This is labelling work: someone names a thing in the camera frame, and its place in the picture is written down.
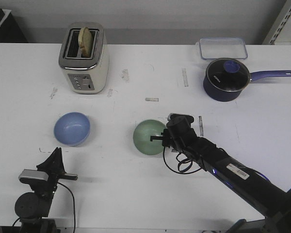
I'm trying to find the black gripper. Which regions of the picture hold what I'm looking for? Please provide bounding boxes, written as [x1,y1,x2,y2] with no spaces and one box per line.
[30,147,78,201]
[150,116,198,151]

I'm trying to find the green bowl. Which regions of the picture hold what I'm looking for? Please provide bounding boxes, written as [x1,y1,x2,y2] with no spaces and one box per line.
[133,119,165,155]

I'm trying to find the blue bowl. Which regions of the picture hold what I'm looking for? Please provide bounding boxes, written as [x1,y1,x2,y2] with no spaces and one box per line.
[53,112,91,147]

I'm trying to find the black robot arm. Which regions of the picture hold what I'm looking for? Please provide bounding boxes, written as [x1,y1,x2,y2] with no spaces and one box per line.
[150,114,291,233]
[15,147,78,233]

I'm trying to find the dark blue saucepan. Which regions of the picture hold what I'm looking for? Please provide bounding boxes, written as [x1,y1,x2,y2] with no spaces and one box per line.
[203,70,291,102]

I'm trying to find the glass pot lid blue knob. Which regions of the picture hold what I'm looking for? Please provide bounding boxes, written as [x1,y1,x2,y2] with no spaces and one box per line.
[205,58,250,92]

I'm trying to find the cream and silver toaster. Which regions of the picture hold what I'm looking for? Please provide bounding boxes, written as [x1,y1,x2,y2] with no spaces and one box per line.
[59,22,110,94]

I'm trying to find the clear plastic container blue rim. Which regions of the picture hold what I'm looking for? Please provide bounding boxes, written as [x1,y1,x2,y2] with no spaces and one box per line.
[196,37,248,60]

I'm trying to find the toast slice in toaster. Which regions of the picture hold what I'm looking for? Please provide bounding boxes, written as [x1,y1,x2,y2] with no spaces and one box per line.
[78,27,93,58]

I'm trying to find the black box with white edge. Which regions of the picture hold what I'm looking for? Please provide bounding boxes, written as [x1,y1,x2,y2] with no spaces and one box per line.
[0,9,28,43]

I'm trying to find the white slotted shelf rack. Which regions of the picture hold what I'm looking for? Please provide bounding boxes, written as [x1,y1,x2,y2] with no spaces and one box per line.
[262,0,291,45]

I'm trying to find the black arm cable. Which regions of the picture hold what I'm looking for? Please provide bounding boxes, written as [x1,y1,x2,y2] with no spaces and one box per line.
[56,182,76,233]
[162,145,204,174]

